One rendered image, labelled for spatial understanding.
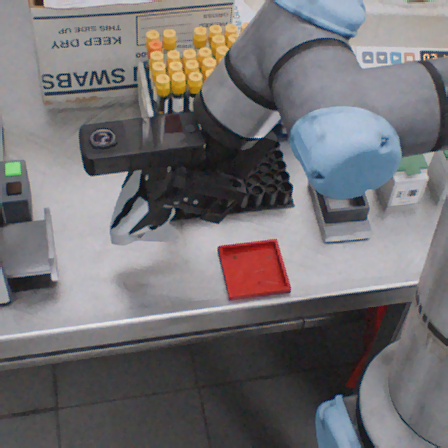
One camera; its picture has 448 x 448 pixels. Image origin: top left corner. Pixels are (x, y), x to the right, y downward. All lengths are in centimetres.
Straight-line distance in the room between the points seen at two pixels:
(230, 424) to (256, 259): 90
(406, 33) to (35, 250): 54
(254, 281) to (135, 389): 94
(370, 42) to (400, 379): 67
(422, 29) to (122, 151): 49
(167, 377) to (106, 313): 96
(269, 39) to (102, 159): 18
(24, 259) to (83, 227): 10
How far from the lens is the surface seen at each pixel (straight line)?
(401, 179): 97
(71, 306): 90
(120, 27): 102
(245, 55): 72
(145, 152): 76
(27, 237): 91
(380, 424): 54
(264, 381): 185
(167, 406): 181
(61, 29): 102
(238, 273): 92
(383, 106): 65
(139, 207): 84
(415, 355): 48
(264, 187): 97
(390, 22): 110
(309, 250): 95
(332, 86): 65
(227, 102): 74
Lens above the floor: 163
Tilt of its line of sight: 52 degrees down
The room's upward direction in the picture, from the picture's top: 6 degrees clockwise
